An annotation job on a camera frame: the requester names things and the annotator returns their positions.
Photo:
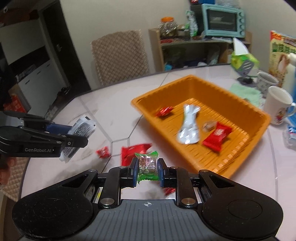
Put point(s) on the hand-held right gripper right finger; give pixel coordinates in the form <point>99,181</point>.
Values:
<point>161,176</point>

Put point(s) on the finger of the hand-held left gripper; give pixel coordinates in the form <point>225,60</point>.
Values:
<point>59,129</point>
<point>74,141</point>

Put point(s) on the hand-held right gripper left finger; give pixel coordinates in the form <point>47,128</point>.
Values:
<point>135,172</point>

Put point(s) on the green-edged clear snack packet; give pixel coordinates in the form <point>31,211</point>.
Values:
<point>146,163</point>

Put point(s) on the dark red snack packet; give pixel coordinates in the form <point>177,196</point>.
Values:
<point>168,190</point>

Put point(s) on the black and white snack packet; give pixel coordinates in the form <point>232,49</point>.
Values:
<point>81,126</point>

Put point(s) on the small red candy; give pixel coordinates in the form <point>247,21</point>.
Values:
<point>164,111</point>
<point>103,152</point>

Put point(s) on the silver foil snack packet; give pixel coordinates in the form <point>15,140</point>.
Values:
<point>188,129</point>

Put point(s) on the small brown candy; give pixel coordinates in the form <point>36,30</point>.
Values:
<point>208,126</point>

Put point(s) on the orange plastic tray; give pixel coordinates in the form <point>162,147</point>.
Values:
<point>208,90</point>

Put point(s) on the person's left hand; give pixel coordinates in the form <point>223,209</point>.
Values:
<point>5,170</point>

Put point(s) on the chair with quilted beige cover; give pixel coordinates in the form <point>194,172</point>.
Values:
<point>18,178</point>
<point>120,55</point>

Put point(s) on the red cardboard box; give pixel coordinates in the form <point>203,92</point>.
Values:
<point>15,105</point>

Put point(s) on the white cabinet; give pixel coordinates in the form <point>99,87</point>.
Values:
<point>34,78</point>

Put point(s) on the dark wooden door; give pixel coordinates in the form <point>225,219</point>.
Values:
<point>64,41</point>

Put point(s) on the pale green cloth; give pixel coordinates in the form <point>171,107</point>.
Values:
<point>245,93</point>

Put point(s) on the wooden shelf unit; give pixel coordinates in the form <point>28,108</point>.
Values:
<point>155,48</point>

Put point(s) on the blue and white plastic packet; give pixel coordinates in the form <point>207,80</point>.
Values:
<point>290,134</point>

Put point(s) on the white mug with cartoon print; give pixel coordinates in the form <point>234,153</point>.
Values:
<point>276,104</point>

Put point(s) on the small grey striped stand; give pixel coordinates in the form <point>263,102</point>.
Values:
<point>246,67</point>

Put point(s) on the green tissue box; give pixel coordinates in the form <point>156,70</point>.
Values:
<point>238,59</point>

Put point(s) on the patterned white mug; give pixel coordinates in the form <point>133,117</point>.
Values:
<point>266,81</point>

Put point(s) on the blue thermos jug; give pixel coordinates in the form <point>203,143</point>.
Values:
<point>292,118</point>

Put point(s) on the dark glass jar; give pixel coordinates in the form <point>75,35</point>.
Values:
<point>183,33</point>

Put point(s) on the clear jar with orange lid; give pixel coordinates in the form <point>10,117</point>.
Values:
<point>168,27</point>

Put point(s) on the green snack bag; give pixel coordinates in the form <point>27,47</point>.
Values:
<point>192,23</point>

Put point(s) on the teal toaster oven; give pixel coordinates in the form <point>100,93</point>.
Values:
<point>219,20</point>

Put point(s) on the printed cereal box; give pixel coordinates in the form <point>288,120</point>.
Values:
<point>279,55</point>

